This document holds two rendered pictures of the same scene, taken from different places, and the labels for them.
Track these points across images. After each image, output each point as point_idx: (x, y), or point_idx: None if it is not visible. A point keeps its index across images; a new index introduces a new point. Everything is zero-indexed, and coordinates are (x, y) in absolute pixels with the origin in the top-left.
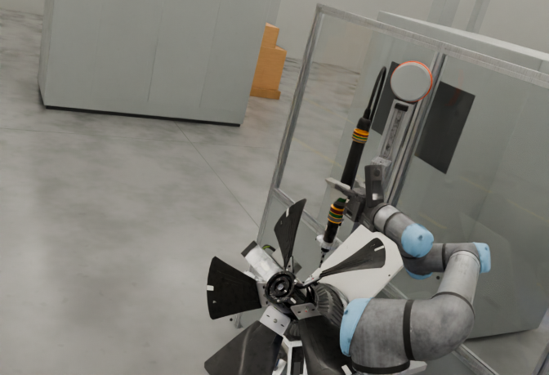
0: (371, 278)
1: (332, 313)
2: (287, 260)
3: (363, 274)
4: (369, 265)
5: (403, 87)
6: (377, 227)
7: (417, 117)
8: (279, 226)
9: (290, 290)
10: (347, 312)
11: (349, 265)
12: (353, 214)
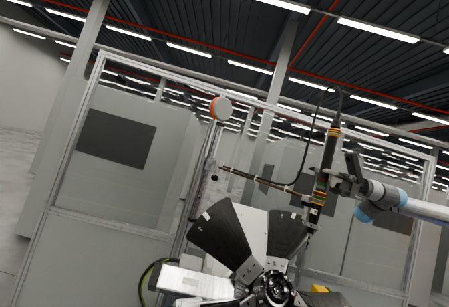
0: (256, 241)
1: None
2: (242, 260)
3: (250, 241)
4: None
5: (221, 112)
6: (375, 196)
7: None
8: (198, 233)
9: (286, 287)
10: None
11: (298, 237)
12: (352, 192)
